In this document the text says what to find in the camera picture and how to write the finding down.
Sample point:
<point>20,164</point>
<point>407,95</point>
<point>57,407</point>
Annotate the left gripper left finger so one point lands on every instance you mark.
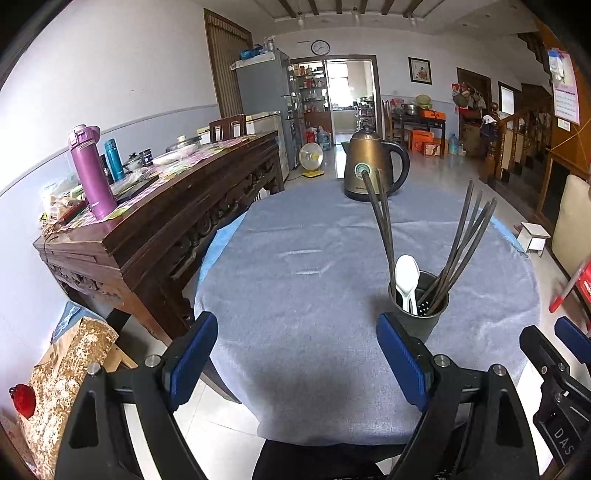
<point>185,358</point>

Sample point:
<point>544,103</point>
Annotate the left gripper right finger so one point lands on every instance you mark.
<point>409,360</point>

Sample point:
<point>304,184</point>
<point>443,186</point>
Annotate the white plastic spoon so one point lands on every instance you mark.
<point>407,274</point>
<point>401,299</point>

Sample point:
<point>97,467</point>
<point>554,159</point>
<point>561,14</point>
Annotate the black utensil holder cup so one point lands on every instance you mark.
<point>421,325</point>

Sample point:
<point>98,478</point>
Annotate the dark carved wooden sideboard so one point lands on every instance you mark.
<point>140,261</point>

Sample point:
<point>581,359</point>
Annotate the gold patterned bag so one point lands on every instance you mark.
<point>56,381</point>

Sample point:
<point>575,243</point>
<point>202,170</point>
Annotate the grey table cloth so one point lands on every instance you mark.
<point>298,292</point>

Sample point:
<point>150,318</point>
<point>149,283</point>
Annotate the small white stool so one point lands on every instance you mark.
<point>533,237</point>

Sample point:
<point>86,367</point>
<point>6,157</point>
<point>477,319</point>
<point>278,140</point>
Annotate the gold electric kettle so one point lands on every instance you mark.
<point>368,152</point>

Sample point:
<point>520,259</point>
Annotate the teal thermos bottle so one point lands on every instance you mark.
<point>113,160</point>

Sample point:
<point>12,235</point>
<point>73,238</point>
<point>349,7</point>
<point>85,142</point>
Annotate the orange box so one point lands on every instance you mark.
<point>419,138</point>

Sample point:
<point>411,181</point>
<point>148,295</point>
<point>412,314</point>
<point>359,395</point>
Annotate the white electric fan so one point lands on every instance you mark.
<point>310,158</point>

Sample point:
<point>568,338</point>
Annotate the dark wooden side table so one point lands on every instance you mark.
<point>404,125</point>

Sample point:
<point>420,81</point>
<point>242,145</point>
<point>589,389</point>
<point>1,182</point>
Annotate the wooden chair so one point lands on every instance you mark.
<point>227,128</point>

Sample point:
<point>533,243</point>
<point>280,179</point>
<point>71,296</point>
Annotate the wooden staircase railing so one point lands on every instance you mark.
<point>535,151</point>

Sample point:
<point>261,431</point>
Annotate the purple thermos bottle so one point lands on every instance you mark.
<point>82,143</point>

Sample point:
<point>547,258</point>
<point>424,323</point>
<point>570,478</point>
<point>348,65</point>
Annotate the grey refrigerator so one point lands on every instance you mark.
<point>266,84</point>

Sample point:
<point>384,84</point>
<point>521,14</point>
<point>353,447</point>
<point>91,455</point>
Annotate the framed wall picture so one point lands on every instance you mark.
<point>420,71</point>

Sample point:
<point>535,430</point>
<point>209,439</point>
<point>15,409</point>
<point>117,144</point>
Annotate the wall calendar poster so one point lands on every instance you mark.
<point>565,92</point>

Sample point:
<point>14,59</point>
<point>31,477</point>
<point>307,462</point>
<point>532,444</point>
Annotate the round wall clock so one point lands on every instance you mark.
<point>320,47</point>

